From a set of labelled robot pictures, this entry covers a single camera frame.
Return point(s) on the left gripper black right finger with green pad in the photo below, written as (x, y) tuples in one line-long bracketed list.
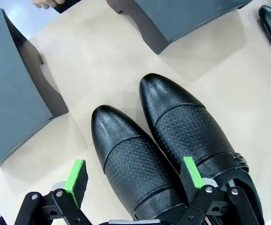
[(193, 174)]

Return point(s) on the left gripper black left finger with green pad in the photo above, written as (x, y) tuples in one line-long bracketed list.
[(74, 178)]

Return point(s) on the black textured leather shoe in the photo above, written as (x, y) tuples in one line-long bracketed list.
[(130, 161), (184, 122)]

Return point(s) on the dark grey shoe stand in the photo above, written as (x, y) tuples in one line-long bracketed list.
[(11, 100), (184, 18)]

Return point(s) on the person's hand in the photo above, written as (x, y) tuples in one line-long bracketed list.
[(45, 3)]

